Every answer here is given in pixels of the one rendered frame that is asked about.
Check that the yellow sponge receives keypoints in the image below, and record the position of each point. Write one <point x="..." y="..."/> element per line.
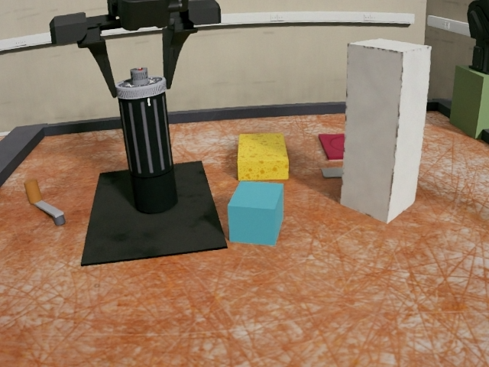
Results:
<point x="262" y="157"/>

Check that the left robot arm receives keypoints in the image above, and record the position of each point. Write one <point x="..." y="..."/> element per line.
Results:
<point x="136" y="14"/>

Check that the black square mat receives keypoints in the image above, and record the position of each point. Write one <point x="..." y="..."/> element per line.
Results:
<point x="118" y="232"/>

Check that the tall white rectangular block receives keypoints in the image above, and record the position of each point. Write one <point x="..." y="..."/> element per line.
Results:
<point x="386" y="96"/>

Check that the teal cube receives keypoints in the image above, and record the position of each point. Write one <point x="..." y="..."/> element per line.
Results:
<point x="255" y="213"/>

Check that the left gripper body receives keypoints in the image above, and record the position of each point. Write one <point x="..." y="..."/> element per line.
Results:
<point x="78" y="27"/>

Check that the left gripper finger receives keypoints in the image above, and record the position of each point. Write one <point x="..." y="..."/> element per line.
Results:
<point x="99" y="51"/>
<point x="172" y="43"/>

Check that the hand coffee grinder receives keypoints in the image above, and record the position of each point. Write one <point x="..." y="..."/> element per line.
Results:
<point x="144" y="120"/>

